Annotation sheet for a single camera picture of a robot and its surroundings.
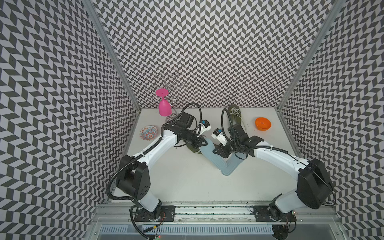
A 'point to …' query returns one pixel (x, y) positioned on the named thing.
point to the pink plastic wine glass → (165, 107)
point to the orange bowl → (262, 124)
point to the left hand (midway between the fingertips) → (204, 144)
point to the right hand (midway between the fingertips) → (215, 152)
